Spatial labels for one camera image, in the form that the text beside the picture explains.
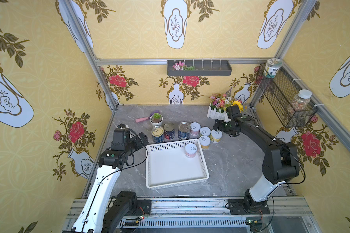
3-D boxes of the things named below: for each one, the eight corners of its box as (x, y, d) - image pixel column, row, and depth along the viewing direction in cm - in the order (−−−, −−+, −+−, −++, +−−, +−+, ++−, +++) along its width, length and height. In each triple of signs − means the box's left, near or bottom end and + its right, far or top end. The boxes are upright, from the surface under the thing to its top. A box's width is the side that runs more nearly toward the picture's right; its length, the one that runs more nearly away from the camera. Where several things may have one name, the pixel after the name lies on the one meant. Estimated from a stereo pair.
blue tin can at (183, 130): (178, 141, 101) (178, 132, 93) (178, 131, 107) (178, 121, 99) (189, 141, 101) (190, 132, 93) (188, 131, 107) (189, 121, 98)
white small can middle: (199, 138, 102) (200, 134, 98) (199, 131, 106) (200, 126, 102) (209, 138, 102) (211, 134, 98) (208, 131, 106) (210, 126, 102)
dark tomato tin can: (164, 140, 102) (163, 132, 94) (164, 131, 107) (163, 122, 99) (174, 140, 102) (174, 132, 94) (174, 131, 107) (174, 122, 99)
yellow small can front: (200, 150, 97) (201, 145, 93) (199, 140, 102) (200, 135, 97) (209, 150, 97) (211, 145, 93) (208, 140, 102) (209, 135, 97)
